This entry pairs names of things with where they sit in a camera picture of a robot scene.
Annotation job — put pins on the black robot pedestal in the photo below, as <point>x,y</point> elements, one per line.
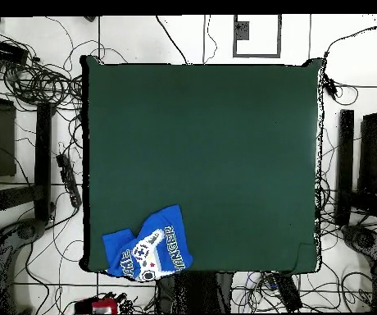
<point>195,292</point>

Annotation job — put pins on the black frame stand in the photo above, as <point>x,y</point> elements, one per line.
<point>345,164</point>
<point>43,147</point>

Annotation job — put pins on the black power strip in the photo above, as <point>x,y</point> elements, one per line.
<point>288,293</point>
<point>69,178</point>

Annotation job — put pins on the black power adapter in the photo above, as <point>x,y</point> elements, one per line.
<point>331,87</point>

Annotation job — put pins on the grey wheeled base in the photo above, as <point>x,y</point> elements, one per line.
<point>364,239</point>
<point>28,229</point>

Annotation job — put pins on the blue printed t-shirt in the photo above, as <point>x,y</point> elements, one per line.
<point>172,220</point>

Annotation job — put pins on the grey square frame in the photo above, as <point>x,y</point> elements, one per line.
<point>241,31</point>

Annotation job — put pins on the dark green table cloth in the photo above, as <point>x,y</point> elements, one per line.
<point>208,147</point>

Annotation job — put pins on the black electronics box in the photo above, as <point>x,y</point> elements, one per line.
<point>6,52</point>

